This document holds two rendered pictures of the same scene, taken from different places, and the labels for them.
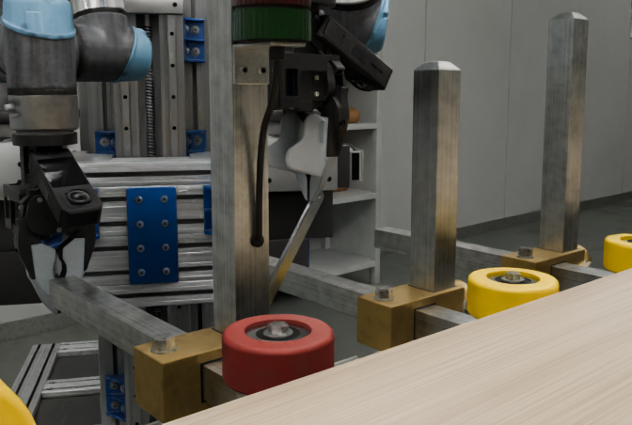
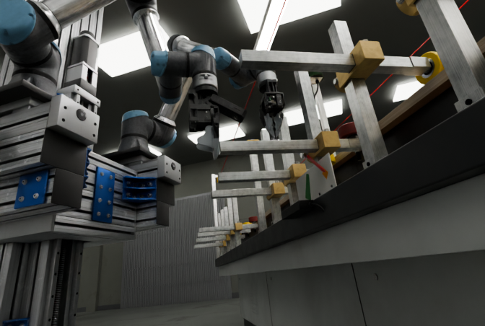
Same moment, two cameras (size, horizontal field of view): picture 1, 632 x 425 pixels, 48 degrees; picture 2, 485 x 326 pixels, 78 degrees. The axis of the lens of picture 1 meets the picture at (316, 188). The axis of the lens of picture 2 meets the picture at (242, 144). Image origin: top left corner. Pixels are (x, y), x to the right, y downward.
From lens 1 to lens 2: 1.16 m
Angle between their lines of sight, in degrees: 69
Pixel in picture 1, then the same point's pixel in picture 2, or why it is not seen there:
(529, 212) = not seen: outside the picture
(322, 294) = (265, 174)
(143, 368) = (328, 135)
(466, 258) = (253, 191)
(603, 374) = not seen: hidden behind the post
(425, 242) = (291, 157)
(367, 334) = (298, 173)
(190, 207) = (118, 185)
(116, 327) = (282, 143)
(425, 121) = (284, 128)
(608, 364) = not seen: hidden behind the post
